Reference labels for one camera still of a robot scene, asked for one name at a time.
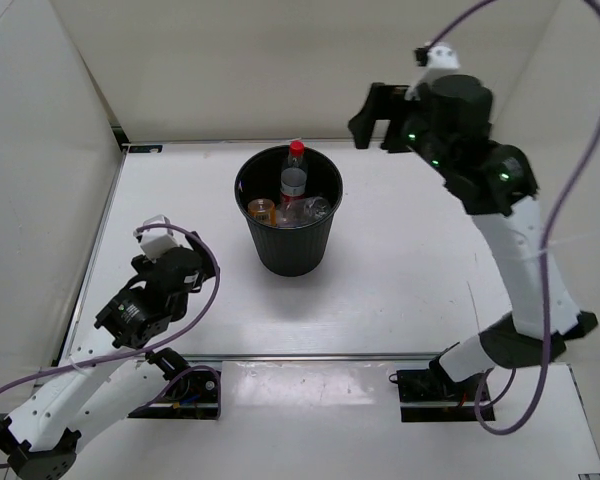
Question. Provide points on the red label clear bottle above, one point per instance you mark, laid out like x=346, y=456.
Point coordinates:
x=294, y=173

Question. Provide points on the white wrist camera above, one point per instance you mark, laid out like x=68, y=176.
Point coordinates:
x=155, y=242
x=434, y=61

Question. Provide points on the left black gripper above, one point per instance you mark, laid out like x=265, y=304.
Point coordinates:
x=208, y=267

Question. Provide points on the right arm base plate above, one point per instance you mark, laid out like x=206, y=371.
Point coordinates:
x=424, y=400

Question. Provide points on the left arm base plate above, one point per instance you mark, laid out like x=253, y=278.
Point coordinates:
x=196, y=397

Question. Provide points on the tall clear crushed bottle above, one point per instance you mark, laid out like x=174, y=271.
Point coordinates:
x=302, y=212

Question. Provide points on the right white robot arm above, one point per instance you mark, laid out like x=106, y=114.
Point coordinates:
x=501, y=198

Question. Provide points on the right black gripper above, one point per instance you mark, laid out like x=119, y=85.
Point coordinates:
x=382, y=104

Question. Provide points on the black plastic waste bin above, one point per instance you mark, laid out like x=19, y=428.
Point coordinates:
x=294, y=251

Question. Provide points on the front aluminium rail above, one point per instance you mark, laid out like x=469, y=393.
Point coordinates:
x=391, y=356

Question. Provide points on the orange juice bottle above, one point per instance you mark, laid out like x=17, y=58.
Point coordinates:
x=263, y=210

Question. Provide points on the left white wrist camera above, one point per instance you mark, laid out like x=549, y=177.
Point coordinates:
x=155, y=242

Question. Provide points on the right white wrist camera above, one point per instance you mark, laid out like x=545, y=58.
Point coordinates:
x=434, y=61

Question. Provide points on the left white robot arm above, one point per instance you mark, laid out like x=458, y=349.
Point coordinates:
x=120, y=366

